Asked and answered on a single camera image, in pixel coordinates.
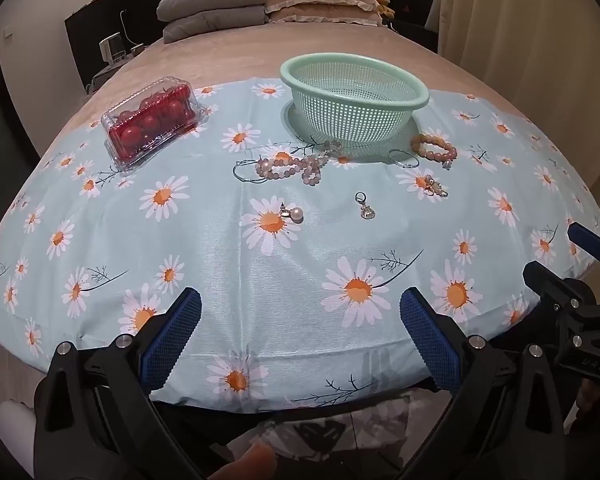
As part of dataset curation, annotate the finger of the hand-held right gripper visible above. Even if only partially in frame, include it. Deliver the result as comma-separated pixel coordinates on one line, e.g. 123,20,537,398
522,259,599,322
566,221,600,267

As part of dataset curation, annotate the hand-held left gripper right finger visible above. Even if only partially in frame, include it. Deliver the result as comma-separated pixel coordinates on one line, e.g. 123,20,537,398
399,287,567,480

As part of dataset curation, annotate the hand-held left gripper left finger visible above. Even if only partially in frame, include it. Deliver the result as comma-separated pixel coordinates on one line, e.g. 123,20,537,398
34,287,203,480

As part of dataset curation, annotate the silver charm pendant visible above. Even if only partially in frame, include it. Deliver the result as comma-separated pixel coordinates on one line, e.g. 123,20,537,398
355,191,376,221

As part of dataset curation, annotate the orange beaded bracelet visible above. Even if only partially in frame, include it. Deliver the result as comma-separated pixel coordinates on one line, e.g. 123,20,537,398
411,132,458,171

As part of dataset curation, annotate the thin blue cord bracelet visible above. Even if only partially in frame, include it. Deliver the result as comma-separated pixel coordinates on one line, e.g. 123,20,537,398
232,159,271,183

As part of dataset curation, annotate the thin silver hoop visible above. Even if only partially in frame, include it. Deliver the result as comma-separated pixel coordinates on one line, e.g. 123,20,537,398
387,148,421,169

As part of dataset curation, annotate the pink beaded bracelet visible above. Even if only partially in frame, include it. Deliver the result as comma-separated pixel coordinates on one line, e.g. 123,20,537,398
255,141,343,187

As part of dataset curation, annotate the green plastic colander basket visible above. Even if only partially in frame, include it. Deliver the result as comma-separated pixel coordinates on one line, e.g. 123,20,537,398
280,53,431,157

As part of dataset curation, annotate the person's left hand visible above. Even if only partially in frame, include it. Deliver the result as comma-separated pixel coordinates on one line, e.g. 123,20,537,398
214,442,277,480

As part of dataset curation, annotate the grey patterned clothing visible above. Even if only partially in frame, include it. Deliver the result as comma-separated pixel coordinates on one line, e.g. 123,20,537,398
225,394,416,480

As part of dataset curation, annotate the daisy print cloth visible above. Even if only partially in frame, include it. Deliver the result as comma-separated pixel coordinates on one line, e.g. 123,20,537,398
0,77,600,416

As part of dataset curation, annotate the cream curtain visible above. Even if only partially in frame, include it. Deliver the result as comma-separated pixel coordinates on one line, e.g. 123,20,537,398
437,0,600,211

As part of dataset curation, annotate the clear box of cherry tomatoes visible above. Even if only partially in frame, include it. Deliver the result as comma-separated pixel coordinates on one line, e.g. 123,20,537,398
101,76,211,171

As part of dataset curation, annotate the beige bedspread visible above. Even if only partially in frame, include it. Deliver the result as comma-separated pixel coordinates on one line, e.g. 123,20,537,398
37,20,538,161

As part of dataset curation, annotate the white bedside device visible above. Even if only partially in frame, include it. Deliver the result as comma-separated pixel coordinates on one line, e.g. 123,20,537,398
99,32,126,66

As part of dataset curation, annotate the black headboard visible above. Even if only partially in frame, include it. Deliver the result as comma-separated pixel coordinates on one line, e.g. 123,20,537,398
64,0,441,92

